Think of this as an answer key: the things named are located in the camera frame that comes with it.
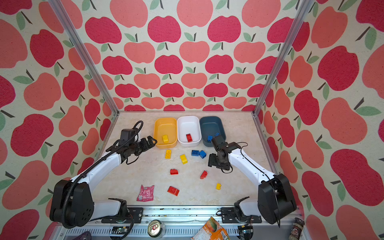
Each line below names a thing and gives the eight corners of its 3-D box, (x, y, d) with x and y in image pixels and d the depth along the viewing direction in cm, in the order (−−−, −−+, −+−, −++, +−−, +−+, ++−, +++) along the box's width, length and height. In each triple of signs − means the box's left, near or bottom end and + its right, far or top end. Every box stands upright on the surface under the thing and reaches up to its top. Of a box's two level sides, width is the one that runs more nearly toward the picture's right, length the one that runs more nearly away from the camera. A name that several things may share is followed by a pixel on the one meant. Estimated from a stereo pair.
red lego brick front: (167, 191, 84) (166, 190, 82) (170, 186, 86) (169, 185, 84) (177, 197, 82) (177, 195, 80) (180, 191, 84) (179, 190, 82)
